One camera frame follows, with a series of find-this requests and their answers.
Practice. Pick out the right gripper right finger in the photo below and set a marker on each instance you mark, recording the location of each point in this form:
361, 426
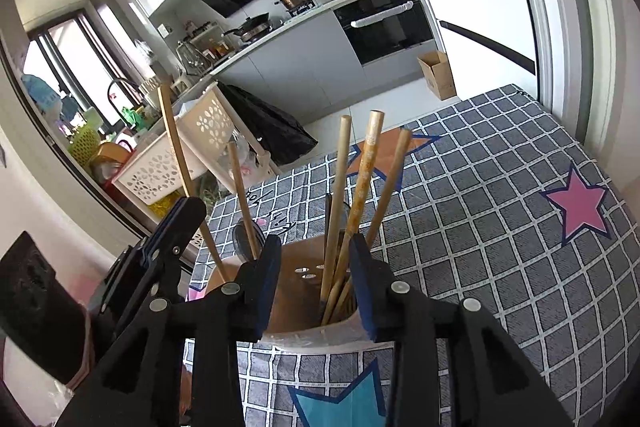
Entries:
491, 382

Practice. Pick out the cardboard box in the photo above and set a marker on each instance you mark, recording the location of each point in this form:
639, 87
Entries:
437, 73

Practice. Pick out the blue translucent spoon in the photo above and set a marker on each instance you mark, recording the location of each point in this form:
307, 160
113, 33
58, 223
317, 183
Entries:
240, 241

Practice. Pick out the built-in black oven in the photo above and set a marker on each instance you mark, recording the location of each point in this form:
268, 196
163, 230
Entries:
377, 28

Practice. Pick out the beige utensil holder caddy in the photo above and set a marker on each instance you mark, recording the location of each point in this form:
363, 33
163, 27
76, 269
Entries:
294, 324

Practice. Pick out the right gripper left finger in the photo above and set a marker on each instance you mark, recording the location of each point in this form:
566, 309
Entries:
138, 380

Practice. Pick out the short bamboo chopstick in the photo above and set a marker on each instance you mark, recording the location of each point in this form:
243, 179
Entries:
241, 195

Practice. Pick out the long bamboo chopstick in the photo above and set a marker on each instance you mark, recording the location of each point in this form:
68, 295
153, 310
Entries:
184, 173

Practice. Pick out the patterned bamboo chopstick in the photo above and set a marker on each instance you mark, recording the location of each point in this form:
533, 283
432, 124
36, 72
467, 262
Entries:
367, 161

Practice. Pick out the grey checked tablecloth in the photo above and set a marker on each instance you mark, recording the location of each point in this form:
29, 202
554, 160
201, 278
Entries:
471, 222

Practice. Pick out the bamboo chopstick pair member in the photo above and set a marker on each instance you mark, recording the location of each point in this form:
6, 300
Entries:
392, 178

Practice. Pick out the black hanging cloth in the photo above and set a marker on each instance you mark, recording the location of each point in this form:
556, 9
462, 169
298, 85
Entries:
279, 132

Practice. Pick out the orange star mat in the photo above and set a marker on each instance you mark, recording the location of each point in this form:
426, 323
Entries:
386, 151

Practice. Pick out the black wok pan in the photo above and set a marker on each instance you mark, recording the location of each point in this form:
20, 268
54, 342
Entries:
253, 28

